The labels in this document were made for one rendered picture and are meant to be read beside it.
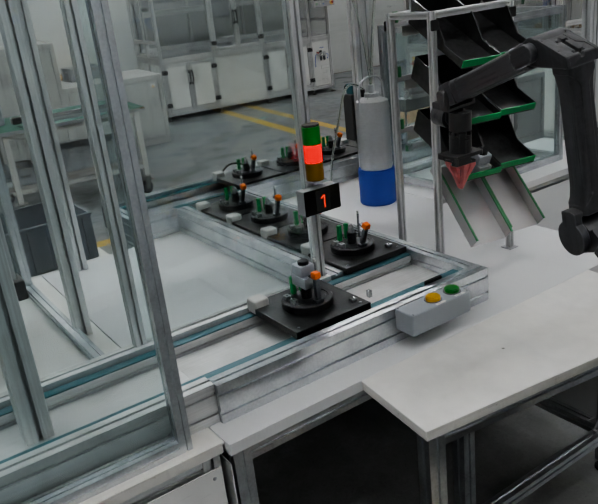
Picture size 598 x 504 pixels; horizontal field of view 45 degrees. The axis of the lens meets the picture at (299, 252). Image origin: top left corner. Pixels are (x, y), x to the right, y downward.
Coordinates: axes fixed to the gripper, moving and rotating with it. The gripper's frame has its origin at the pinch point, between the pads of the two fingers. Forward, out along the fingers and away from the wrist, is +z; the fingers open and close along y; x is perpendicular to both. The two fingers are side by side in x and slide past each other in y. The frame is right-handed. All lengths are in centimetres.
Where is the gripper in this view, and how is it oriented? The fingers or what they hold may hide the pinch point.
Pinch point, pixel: (460, 185)
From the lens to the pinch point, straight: 193.3
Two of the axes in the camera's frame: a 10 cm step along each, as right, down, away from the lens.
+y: -8.1, 2.9, -5.1
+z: 0.9, 9.2, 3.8
